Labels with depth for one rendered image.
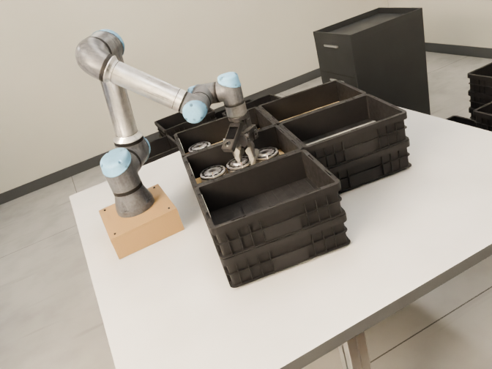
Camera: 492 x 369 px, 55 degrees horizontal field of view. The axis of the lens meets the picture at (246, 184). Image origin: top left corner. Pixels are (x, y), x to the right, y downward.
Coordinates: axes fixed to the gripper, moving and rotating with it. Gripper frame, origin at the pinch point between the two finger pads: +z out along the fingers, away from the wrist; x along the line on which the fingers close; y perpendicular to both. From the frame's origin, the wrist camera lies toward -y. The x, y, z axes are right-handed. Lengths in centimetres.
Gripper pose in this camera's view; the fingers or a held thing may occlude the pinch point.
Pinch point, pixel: (247, 165)
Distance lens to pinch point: 180.1
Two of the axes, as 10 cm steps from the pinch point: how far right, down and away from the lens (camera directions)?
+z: 2.2, 8.6, 4.6
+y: 4.8, -5.1, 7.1
